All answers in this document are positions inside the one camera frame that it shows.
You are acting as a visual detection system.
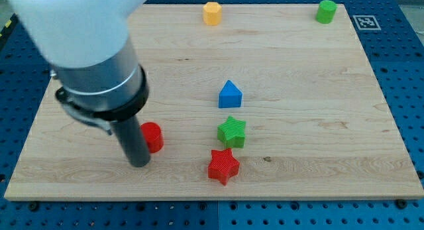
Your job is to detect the black flange clamp ring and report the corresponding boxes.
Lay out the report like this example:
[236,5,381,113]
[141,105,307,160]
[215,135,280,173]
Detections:
[55,65,149,135]

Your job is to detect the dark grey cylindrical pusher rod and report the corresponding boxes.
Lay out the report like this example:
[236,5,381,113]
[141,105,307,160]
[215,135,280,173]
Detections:
[111,116,150,168]

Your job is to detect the red cylinder block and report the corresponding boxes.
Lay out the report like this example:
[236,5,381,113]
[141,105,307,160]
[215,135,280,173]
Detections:
[140,122,164,153]

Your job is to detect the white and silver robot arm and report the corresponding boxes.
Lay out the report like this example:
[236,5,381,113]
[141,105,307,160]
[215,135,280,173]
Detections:
[8,0,150,167]

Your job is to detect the light wooden board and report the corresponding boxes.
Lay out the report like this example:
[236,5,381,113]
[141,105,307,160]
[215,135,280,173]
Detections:
[5,5,423,201]

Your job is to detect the red star block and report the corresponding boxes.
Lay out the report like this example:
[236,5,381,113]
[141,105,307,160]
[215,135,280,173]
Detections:
[207,148,240,186]

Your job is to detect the green star block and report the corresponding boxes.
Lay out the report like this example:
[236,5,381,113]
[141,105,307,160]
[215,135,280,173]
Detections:
[217,116,246,148]

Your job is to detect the blue triangle block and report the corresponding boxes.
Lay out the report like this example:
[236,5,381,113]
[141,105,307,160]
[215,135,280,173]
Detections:
[218,80,242,109]

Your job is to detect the yellow hexagon block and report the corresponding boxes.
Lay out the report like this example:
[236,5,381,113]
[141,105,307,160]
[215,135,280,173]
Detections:
[203,2,222,26]

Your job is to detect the green cylinder block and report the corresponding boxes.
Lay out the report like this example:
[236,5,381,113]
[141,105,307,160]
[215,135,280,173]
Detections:
[315,0,337,24]

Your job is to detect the white fiducial marker tag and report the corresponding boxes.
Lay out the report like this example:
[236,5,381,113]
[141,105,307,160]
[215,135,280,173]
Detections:
[353,15,381,30]

